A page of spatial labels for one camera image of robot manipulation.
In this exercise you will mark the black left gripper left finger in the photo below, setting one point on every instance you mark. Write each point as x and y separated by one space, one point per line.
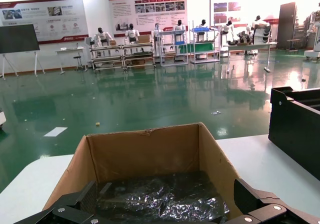
75 206

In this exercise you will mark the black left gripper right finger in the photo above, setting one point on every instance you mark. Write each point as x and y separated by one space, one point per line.
262 206

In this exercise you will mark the silver antistatic bag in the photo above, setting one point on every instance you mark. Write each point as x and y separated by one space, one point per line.
160 199

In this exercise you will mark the black slotted plastic container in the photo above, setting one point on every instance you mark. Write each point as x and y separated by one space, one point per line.
295 129

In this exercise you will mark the brown cardboard box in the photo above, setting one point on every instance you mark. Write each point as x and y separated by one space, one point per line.
145 154

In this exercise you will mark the white paper sheet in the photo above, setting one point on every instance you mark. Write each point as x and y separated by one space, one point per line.
56 131

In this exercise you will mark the small yellow floor scrap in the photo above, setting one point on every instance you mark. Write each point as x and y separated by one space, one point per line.
97 124

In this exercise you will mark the small shiny floor scrap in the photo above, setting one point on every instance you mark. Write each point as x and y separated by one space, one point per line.
216 113

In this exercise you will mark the white mobile base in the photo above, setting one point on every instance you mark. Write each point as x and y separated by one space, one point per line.
2 117

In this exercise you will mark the black round stool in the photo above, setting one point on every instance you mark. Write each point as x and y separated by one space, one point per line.
77 57

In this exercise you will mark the small white desk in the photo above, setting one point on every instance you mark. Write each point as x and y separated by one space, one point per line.
70 49

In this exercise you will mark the metal pipe workbench rack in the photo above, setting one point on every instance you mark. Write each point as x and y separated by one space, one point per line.
105 49
137 45

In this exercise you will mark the long white table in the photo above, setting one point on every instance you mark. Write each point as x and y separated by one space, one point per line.
250 44

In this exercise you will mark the small brown table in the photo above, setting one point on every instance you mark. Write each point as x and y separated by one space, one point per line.
293 40

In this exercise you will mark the shelf rack with blue tray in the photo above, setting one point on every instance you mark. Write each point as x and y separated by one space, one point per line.
200 47

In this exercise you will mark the reclined white black robot torso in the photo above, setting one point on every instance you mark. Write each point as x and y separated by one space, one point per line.
242 36

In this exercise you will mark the white black humanoid robot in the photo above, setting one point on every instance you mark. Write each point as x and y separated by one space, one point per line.
102 36
261 31
202 25
179 27
226 29
156 34
132 34

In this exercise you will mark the black display board on stand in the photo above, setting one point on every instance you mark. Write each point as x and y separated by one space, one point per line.
17 37

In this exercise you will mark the white robot workstation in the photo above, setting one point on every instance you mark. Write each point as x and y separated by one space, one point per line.
315 34

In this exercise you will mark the brown carton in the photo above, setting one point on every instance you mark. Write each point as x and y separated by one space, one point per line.
143 39

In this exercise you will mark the white shelf rack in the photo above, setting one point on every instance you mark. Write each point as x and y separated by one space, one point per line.
178 43

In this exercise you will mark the dark tall cabinet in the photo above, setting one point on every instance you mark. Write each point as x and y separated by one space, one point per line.
287 24

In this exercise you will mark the info poster with red swoosh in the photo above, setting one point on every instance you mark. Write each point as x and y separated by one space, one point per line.
62 16

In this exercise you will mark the info poster with photo row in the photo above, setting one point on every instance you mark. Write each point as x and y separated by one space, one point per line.
125 9

